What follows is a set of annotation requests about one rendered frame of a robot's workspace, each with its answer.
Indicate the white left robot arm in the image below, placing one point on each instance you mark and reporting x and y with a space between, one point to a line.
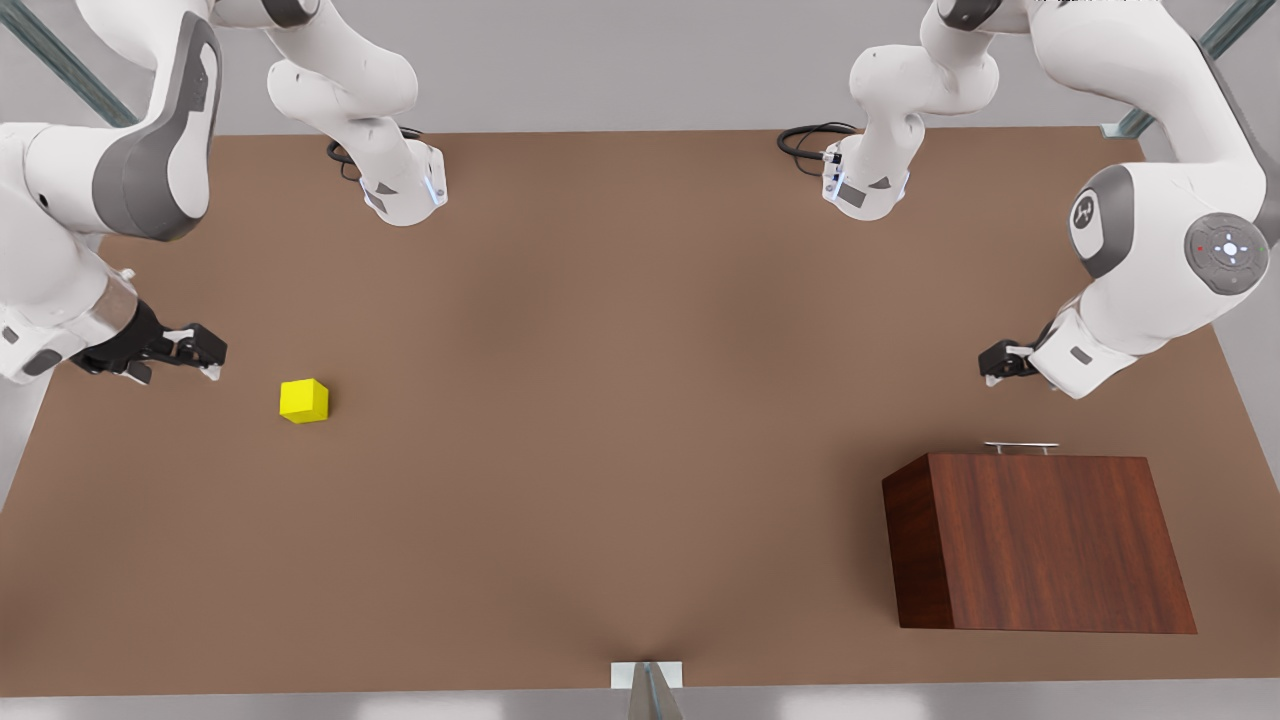
1150 260

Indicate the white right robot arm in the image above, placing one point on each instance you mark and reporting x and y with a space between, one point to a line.
150 170

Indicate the dark wooden drawer cabinet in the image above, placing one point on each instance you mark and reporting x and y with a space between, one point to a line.
1050 540

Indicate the yellow cube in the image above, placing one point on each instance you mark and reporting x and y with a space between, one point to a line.
304 401

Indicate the silver frame post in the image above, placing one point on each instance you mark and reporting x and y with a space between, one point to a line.
60 62
648 685
1215 40

